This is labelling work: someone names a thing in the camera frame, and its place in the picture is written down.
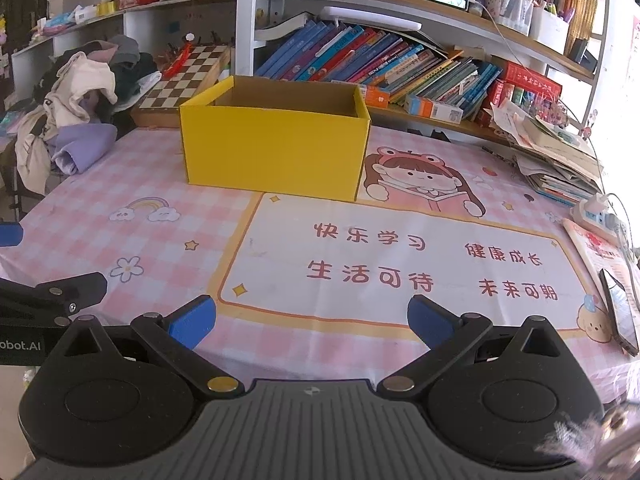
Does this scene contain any white bookshelf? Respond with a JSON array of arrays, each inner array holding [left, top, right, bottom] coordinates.
[[10, 0, 611, 144]]

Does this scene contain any pink checked desktop mat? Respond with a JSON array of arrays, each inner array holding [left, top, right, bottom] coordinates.
[[0, 122, 640, 411]]

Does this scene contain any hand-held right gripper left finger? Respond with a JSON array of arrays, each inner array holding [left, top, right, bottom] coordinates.
[[47, 294, 247, 401]]

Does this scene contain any white desk lamp bar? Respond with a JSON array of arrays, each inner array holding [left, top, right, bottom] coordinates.
[[320, 6, 422, 32]]

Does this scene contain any red thick book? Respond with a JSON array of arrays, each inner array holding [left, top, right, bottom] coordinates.
[[500, 61, 562, 106]]

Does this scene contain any brown white chessboard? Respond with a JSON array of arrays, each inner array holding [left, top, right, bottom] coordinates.
[[131, 44, 233, 129]]

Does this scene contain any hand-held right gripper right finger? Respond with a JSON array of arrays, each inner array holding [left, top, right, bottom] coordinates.
[[376, 294, 582, 401]]

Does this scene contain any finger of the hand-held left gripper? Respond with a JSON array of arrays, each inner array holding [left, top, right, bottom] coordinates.
[[0, 272, 109, 330], [0, 222, 24, 249]]

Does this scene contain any yellow cardboard box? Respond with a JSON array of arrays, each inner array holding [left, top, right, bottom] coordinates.
[[179, 75, 372, 204]]

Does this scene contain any red tassel charm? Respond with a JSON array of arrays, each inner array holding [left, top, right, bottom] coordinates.
[[165, 33, 196, 79]]

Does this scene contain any thick white book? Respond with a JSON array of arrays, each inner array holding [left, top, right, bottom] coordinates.
[[255, 12, 322, 44]]

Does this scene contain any pile of clothes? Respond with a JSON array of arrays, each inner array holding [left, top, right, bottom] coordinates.
[[14, 35, 164, 196]]

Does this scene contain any clear pen holder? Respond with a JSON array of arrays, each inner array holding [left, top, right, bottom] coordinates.
[[492, 0, 533, 36]]

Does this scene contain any small orange box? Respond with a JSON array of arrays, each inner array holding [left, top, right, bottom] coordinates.
[[364, 85, 391, 108]]

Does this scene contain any pale fluffy cloth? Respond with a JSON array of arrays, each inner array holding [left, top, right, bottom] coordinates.
[[535, 400, 640, 480]]

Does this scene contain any orange white long carton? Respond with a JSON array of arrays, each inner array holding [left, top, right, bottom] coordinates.
[[404, 94, 465, 125]]

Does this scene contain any stack of papers and books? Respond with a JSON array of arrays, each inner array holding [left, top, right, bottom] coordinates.
[[492, 100, 606, 206]]

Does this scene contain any row of blue purple books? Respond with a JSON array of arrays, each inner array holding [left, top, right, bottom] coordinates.
[[255, 19, 504, 121]]

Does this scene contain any white power strip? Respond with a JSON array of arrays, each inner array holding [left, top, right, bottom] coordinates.
[[572, 195, 631, 246]]

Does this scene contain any small black box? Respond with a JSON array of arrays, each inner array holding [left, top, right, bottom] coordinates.
[[569, 37, 600, 74]]

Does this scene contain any pink printed booklet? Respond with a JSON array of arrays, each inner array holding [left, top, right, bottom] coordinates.
[[562, 217, 640, 312]]

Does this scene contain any white pen storage box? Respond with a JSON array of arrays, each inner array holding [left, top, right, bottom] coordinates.
[[529, 0, 576, 56]]

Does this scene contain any dark smartphone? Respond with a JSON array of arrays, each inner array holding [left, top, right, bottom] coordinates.
[[598, 268, 640, 357]]

